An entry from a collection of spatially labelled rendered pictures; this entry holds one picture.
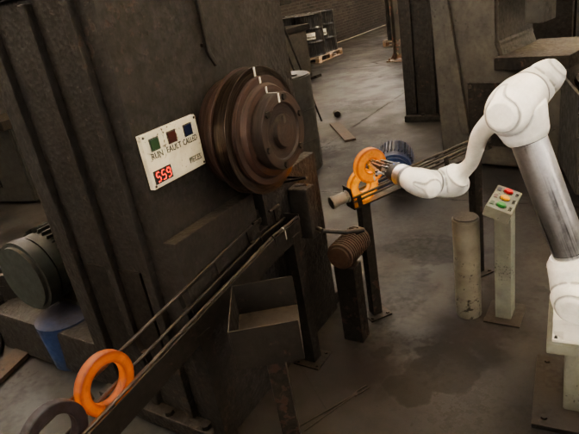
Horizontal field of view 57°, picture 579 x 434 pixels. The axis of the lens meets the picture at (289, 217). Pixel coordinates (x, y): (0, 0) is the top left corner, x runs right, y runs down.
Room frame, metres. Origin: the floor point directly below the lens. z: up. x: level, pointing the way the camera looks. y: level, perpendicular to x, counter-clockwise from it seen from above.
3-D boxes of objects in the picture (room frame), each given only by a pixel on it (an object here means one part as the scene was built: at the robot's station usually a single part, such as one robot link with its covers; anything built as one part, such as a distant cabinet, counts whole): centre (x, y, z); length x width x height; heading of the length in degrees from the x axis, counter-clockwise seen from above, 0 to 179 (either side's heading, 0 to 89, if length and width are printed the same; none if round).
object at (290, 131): (1.90, -0.02, 1.11); 0.28 x 0.06 x 0.28; 144
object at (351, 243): (2.15, -0.24, 0.27); 0.22 x 0.13 x 0.53; 144
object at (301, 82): (4.90, -0.12, 0.45); 0.59 x 0.59 x 0.89
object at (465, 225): (2.14, -0.78, 0.26); 0.12 x 0.12 x 0.52
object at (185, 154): (1.74, 0.34, 1.15); 0.26 x 0.02 x 0.18; 144
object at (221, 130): (1.96, 0.06, 1.11); 0.47 x 0.06 x 0.47; 144
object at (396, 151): (4.03, -0.91, 0.17); 0.57 x 0.31 x 0.34; 164
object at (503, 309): (2.08, -0.94, 0.31); 0.24 x 0.16 x 0.62; 144
